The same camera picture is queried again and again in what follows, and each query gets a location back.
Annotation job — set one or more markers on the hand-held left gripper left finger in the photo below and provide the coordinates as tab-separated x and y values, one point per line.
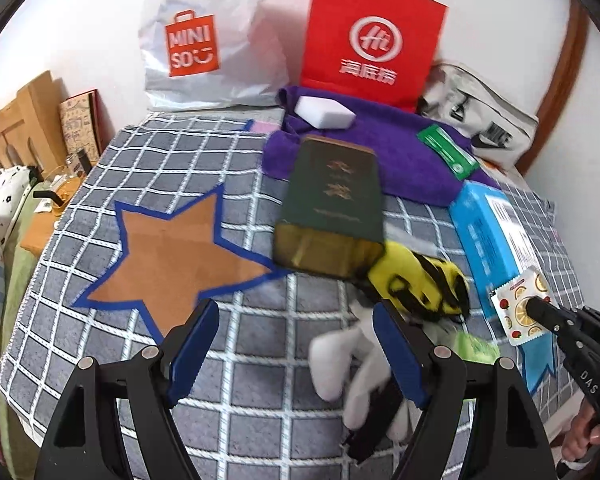
196	340

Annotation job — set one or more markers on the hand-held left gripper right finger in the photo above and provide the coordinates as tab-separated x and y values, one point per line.
394	355

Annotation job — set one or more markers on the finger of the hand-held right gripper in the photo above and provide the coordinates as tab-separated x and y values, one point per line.
542	310

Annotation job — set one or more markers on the fruit print packet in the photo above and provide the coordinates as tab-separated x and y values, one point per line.
510	310

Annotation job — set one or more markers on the pair of white gloves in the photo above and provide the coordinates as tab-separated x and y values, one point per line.
330	355

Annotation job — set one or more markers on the yellow mesh pouch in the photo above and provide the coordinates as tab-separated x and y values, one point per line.
395	265

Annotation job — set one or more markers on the person's right hand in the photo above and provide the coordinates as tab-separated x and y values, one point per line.
582	432

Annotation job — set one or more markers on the black flat object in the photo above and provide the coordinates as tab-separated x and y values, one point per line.
375	420

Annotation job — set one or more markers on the light green packet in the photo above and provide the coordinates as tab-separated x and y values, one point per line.
472	347

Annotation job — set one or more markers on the blue box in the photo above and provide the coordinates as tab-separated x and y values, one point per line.
480	230

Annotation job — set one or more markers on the dark green box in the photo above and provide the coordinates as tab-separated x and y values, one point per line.
330	195

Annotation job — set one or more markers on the wooden bedside table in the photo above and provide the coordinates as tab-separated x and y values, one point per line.
37	232

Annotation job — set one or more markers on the grey checkered blanket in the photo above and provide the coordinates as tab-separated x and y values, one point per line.
130	160

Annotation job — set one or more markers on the purple towel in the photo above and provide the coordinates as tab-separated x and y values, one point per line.
405	160

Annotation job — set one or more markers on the green bed sheet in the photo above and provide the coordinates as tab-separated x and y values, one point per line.
17	260

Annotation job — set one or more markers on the grey canvas bag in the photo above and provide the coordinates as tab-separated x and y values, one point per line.
480	105

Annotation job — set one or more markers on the black spotted white pillow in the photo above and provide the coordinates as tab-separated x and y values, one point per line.
5	185

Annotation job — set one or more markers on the patterned book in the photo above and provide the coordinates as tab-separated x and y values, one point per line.
80	120

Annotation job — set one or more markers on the white sponge block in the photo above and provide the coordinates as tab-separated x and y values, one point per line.
325	112

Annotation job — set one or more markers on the wooden headboard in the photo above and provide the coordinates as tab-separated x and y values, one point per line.
35	110

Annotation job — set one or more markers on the white plastic shopping bag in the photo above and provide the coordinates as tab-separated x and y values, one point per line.
240	35

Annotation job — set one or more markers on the red paper bag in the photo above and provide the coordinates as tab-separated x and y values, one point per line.
330	35

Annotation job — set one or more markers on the brown wooden door frame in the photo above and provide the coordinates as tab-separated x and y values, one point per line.
570	60

